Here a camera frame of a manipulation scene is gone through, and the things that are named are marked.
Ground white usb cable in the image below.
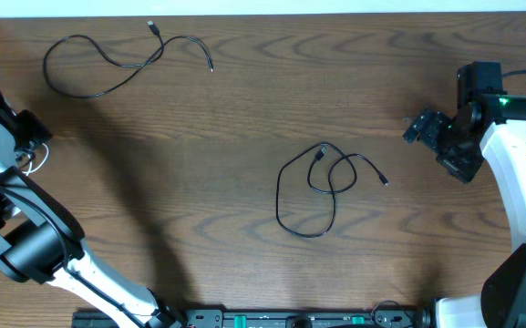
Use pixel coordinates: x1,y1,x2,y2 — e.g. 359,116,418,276
18,141,50,178

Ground black usb cable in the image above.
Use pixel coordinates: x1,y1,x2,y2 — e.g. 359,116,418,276
41,19,215,100
274,141,390,239

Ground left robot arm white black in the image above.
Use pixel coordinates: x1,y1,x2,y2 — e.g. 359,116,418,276
0,90,188,327

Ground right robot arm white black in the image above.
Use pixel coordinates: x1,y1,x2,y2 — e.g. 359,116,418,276
403,61,526,328

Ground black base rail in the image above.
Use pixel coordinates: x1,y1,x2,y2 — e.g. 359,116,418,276
70,300,437,328

